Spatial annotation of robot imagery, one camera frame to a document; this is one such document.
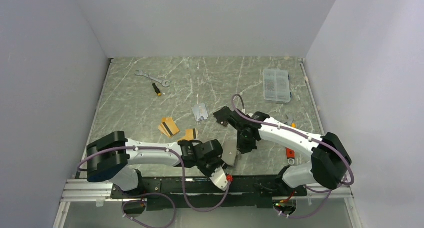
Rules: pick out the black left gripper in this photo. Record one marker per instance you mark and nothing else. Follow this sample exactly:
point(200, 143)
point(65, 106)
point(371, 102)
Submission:
point(218, 162)

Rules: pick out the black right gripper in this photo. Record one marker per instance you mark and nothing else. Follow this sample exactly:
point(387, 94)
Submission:
point(245, 148)

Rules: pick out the grey card holder blue lining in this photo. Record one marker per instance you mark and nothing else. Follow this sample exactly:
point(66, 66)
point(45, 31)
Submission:
point(230, 153)

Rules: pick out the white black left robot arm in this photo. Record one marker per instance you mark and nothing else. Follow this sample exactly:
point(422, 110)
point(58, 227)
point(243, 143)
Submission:
point(110, 157)

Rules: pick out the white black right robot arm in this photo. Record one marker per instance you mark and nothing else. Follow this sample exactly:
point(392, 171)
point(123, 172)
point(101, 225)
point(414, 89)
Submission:
point(329, 163)

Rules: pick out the black card stack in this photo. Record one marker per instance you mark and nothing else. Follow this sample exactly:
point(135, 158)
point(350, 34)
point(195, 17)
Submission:
point(222, 115)

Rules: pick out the gold card under holder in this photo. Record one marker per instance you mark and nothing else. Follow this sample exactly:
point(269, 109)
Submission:
point(190, 134)

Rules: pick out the gold card stack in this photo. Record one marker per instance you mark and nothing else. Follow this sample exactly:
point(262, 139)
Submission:
point(168, 127)

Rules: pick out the grey wrench pair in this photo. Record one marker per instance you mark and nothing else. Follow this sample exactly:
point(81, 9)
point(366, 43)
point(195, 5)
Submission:
point(290, 121)

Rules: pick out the clear plastic screw box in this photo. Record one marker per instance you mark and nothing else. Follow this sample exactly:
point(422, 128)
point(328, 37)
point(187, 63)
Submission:
point(276, 85)

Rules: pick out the black yellow screwdriver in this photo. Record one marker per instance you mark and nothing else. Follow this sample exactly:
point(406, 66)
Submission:
point(156, 89)

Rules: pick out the silver open-end wrench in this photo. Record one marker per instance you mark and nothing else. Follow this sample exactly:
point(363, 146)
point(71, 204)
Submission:
point(163, 82)

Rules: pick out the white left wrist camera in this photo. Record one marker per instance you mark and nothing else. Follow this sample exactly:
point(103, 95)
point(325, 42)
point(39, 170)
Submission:
point(220, 179)

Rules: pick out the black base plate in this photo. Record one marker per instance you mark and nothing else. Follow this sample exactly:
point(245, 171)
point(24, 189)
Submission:
point(246, 190)

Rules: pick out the red handled tool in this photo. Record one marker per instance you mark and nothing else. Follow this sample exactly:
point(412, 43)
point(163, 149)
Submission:
point(290, 155)

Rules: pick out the aluminium frame rail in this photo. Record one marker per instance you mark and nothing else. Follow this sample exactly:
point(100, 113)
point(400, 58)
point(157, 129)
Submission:
point(80, 190)

